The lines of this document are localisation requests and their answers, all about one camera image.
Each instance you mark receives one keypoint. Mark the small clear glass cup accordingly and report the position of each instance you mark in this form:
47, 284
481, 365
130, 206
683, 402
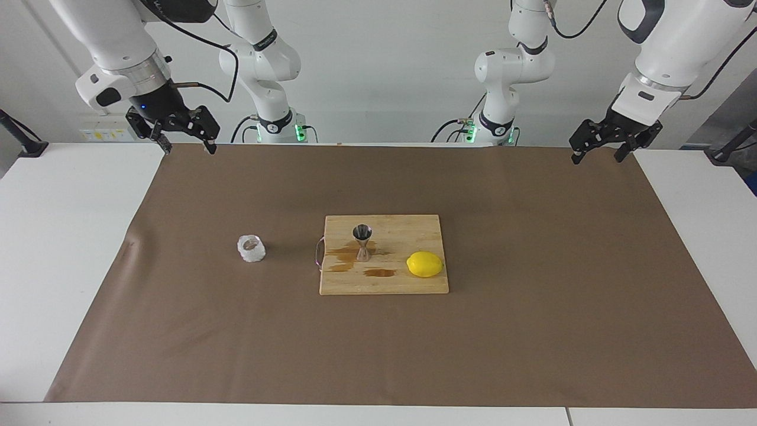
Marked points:
251, 248

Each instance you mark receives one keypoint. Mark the brown paper table mat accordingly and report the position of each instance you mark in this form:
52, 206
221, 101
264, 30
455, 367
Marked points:
236, 343

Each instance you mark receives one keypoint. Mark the wooden cutting board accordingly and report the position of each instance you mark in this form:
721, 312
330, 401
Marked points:
390, 281

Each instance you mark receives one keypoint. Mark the steel double jigger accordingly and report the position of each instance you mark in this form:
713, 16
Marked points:
362, 234

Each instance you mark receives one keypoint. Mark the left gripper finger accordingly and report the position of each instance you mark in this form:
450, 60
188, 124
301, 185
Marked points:
641, 145
586, 135

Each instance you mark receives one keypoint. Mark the white wall socket box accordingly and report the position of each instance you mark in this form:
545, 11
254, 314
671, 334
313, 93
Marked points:
100, 134

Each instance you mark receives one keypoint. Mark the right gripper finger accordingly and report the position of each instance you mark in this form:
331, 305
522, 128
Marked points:
142, 125
208, 125

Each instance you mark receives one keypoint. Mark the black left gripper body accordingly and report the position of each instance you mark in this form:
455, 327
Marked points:
624, 131

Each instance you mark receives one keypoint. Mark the yellow lemon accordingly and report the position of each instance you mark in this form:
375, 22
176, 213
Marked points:
424, 264

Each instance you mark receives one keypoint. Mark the blue object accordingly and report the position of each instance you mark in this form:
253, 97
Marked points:
753, 184

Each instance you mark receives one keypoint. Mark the black stand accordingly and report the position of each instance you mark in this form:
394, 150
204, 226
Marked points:
733, 145
23, 142

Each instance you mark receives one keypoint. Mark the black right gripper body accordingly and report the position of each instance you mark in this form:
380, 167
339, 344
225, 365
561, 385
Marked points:
162, 106

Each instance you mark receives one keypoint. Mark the dark grey panel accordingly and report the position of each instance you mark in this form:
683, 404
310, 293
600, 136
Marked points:
727, 118

